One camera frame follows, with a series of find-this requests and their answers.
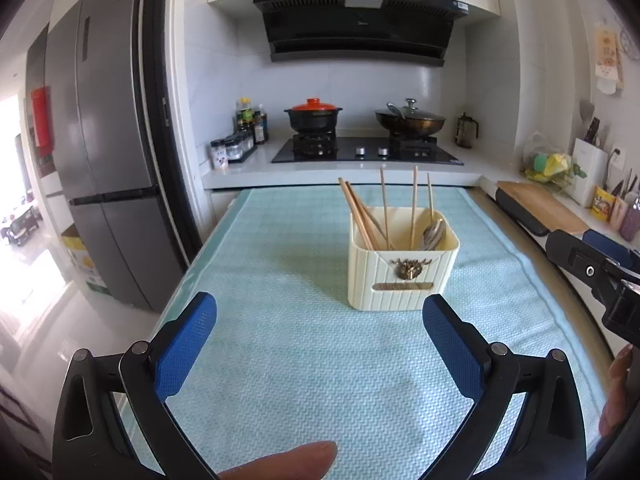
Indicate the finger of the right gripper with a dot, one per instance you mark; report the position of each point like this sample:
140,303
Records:
576,257
626,257

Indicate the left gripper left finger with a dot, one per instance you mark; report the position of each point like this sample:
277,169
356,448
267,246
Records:
90,440

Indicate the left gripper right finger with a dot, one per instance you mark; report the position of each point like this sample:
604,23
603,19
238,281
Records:
526,420

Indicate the right human hand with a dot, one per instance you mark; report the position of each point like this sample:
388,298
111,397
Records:
616,405

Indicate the left human hand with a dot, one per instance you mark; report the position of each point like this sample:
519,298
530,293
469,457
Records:
311,461

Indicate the pink cup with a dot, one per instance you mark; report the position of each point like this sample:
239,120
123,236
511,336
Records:
618,213

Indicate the yellow snack packet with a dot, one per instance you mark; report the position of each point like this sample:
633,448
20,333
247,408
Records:
602,204

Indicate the wooden cutting board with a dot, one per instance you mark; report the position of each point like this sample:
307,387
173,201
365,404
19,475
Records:
537,209

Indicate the white knife block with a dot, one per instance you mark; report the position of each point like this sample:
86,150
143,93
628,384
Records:
590,171

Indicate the yellow green plastic bag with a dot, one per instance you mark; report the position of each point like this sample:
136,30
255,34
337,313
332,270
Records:
545,164

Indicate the cardboard box on floor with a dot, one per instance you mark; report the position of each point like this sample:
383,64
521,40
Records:
82,260

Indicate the metal spoon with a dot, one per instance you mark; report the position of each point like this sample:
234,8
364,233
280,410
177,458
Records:
433,234

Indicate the dark french press jug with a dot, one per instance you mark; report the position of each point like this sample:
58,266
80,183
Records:
467,131

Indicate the cream utensil holder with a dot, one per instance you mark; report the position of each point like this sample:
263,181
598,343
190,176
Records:
398,275

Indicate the grey refrigerator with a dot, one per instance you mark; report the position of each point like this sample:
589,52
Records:
103,64

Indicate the white spice jar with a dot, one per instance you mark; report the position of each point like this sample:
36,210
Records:
218,154

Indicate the wok with glass lid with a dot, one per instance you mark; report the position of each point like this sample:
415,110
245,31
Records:
409,121

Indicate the black condiment rack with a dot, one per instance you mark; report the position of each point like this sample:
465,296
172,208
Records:
239,146

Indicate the yellow cap sauce bottle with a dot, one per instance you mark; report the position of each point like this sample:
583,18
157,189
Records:
244,115

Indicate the dark soy sauce bottle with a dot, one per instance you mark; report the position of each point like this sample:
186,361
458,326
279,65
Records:
260,125

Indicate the black gas stove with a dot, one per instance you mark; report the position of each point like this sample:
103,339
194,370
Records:
363,149

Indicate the red fire extinguisher box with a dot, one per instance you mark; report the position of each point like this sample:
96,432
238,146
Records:
41,120

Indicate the black pot orange lid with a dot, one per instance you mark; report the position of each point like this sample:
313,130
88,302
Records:
313,117

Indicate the black range hood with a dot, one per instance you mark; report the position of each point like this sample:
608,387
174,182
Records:
401,30

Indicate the wall calendar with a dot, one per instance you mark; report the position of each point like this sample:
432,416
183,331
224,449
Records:
607,67

